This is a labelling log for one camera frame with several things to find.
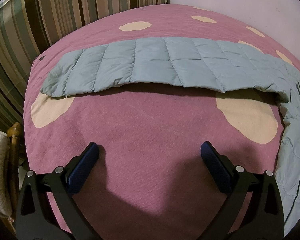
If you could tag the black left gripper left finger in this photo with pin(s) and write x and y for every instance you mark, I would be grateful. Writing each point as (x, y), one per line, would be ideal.
(35, 218)

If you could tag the striped green brown curtain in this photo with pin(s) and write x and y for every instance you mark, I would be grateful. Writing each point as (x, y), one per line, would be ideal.
(29, 27)

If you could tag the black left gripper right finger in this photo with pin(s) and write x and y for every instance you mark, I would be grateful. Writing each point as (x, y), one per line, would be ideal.
(264, 217)

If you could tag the light blue quilted down jacket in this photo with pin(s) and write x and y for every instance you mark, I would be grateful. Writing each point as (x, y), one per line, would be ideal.
(180, 62)

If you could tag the wooden chair with cushion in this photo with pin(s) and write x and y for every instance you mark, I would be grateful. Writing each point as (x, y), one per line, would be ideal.
(9, 176)

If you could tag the pink bedsheet with cream dots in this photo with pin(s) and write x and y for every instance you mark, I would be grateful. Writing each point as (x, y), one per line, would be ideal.
(145, 134)

